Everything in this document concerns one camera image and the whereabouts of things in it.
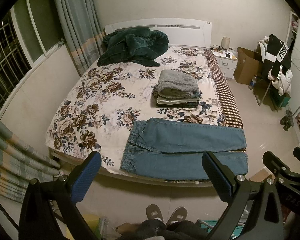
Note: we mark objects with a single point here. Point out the stack of folded clothes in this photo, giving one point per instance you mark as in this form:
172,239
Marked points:
181,103

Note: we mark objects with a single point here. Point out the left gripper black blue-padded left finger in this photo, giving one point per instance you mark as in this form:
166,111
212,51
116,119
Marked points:
77,183

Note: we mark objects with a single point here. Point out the window with metal grille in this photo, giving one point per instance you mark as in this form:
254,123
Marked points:
29,33

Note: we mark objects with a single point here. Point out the green striped curtain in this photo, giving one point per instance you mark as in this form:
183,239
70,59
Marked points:
19,163
82,31

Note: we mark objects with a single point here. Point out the white nightstand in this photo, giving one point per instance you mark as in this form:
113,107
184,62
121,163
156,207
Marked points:
226,60

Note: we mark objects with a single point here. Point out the black white jacket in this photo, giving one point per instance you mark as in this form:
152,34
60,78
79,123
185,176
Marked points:
277,59

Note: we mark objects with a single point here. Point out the floral bed sheet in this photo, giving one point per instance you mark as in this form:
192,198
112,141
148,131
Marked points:
99,112

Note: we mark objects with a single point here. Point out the green striped near curtain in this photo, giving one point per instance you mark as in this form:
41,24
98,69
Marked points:
19,163

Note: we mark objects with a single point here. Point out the brown cardboard box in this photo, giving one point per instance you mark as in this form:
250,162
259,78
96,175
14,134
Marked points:
249,64

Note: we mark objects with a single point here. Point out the dark slippers on floor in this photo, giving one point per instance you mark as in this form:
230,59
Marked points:
287,121

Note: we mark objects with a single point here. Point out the blue denim jeans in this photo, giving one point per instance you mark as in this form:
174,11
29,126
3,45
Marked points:
171,150

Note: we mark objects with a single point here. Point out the plastic water bottle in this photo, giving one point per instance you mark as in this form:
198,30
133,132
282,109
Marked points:
251,84

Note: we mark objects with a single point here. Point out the dark green velvet blanket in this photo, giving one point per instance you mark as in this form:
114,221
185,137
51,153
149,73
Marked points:
138,45

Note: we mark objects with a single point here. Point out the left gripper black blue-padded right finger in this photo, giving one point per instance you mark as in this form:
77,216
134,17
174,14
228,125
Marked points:
229,187

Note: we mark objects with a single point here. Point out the white bed headboard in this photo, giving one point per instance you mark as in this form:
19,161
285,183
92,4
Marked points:
180,31

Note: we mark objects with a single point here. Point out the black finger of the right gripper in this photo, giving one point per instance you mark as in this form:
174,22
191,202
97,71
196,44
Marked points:
273,163

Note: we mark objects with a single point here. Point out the beige cylinder lamp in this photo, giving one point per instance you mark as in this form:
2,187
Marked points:
225,43

